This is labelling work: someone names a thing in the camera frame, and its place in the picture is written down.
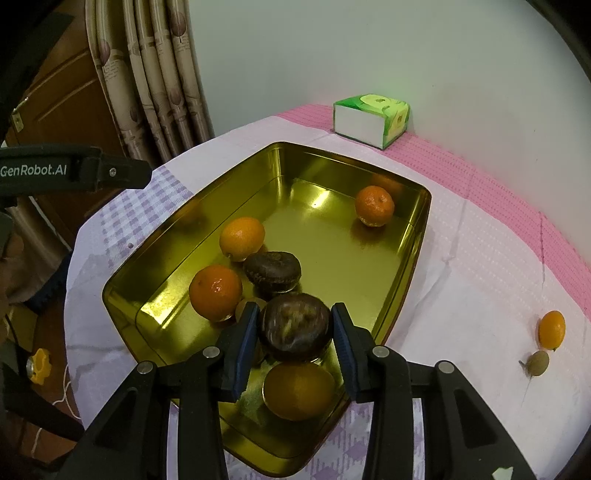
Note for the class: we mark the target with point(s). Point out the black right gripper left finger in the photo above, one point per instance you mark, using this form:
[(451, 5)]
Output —
[(128, 437)]

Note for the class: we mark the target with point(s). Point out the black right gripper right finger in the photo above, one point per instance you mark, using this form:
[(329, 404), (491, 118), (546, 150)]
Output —
[(462, 437)]

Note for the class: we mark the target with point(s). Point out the small yellow orange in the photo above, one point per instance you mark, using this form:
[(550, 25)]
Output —
[(551, 330)]

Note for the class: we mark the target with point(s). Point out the dark orange mandarin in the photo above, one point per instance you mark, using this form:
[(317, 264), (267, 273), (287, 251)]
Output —
[(214, 292)]

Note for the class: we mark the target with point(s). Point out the pink purple checked tablecloth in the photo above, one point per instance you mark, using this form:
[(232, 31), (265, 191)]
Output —
[(463, 272)]

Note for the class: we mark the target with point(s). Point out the brown wooden door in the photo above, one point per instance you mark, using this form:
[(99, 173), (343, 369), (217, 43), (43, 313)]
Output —
[(64, 103)]

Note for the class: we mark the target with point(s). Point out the dark brown passion fruit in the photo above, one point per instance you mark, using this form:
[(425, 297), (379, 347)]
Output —
[(296, 327)]

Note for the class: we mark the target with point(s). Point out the yellow plastic knob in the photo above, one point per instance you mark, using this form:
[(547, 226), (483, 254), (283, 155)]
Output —
[(38, 366)]

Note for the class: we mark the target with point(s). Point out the cracked dark passion fruit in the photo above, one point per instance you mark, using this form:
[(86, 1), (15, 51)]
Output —
[(273, 272)]

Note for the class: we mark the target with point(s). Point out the large yellow orange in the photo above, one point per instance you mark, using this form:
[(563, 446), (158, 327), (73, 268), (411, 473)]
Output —
[(242, 237)]

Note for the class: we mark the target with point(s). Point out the green tissue pack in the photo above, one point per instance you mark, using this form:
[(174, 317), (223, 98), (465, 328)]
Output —
[(371, 119)]

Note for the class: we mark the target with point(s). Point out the beige patterned curtain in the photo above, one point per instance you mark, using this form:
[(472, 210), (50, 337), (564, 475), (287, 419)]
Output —
[(143, 56)]

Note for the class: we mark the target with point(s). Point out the green-brown longan with stem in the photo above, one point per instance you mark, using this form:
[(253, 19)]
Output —
[(536, 364)]

